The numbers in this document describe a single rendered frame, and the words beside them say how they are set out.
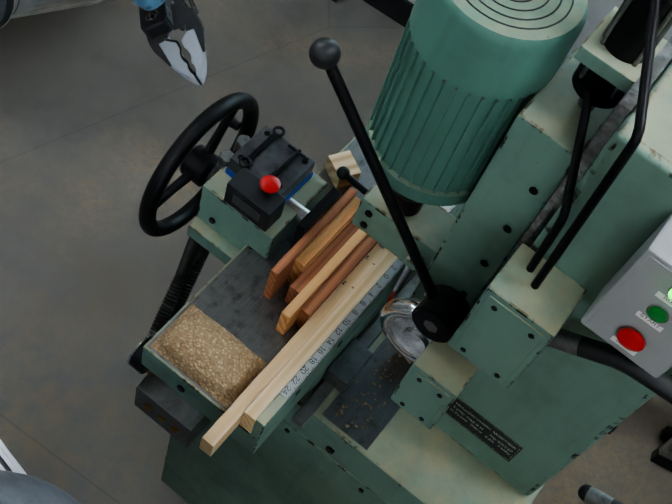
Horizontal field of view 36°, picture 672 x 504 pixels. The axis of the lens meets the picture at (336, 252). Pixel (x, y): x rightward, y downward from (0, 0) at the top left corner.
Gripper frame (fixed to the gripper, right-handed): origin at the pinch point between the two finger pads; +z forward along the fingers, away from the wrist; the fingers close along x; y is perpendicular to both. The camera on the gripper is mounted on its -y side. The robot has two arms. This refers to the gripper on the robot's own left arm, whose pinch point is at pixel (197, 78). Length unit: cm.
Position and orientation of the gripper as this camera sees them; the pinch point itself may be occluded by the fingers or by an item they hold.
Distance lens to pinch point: 170.9
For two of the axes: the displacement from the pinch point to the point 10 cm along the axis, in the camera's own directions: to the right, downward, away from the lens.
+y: 0.0, -4.1, 9.1
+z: 3.9, 8.4, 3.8
